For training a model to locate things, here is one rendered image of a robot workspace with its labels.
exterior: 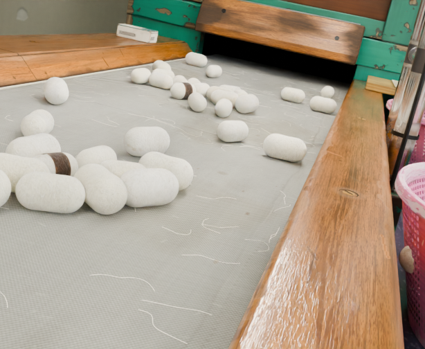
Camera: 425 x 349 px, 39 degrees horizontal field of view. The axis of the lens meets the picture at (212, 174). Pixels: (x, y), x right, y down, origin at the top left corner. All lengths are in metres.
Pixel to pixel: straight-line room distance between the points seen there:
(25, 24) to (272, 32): 1.36
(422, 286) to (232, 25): 0.80
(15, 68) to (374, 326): 0.50
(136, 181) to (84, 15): 1.89
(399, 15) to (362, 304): 0.95
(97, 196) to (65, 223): 0.02
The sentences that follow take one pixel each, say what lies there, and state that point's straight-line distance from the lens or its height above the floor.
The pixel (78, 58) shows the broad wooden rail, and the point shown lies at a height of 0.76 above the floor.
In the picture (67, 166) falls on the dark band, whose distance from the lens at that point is 0.35.
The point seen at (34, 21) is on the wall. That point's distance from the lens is 2.31.
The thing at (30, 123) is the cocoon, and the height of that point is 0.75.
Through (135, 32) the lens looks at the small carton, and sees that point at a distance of 1.03.
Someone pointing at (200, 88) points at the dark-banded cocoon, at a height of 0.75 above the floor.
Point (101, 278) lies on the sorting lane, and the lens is 0.26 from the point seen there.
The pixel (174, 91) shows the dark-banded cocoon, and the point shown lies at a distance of 0.69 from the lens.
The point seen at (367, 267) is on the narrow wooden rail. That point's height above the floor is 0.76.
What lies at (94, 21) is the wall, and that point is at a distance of 2.18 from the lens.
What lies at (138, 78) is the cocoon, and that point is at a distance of 0.74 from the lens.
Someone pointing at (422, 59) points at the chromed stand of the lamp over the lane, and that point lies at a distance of 0.59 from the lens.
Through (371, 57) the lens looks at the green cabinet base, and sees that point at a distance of 1.15.
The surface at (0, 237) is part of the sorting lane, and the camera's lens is 0.29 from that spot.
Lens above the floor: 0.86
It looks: 16 degrees down
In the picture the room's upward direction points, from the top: 12 degrees clockwise
